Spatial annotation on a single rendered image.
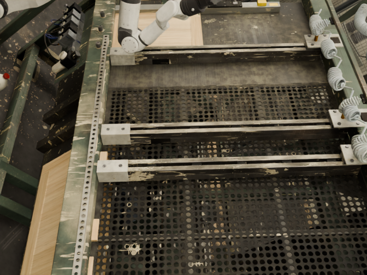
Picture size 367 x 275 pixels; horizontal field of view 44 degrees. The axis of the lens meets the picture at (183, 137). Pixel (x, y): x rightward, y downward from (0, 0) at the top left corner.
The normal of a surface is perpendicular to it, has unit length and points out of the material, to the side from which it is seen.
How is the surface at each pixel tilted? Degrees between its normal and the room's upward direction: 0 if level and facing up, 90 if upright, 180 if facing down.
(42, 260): 90
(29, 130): 0
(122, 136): 90
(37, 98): 0
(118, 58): 90
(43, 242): 90
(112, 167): 53
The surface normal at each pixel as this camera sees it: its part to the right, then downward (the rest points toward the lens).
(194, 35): 0.00, -0.65
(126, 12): -0.18, 0.55
